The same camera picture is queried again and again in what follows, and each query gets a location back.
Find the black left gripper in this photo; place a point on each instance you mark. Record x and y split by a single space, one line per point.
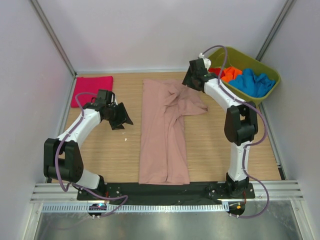
123 117

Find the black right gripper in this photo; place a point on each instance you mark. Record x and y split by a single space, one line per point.
187 80

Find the dusty pink t shirt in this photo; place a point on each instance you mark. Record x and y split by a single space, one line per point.
163 152

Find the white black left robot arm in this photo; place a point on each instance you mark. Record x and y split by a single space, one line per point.
62 160

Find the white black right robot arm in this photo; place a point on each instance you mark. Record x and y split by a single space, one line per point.
240 127

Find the red t shirt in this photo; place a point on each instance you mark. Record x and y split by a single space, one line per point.
214 70

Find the orange t shirt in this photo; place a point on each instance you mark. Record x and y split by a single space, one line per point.
230 73

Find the folded magenta t shirt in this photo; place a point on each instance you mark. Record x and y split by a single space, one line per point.
91 85

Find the olive green plastic bin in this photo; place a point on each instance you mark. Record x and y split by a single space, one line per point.
242 61

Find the blue t shirt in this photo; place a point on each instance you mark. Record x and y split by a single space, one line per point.
256 86

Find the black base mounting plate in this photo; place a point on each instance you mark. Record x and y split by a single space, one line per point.
193 194

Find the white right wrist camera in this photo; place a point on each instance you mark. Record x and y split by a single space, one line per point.
206 61

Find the white slotted cable duct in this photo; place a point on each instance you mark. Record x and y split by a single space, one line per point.
105 208

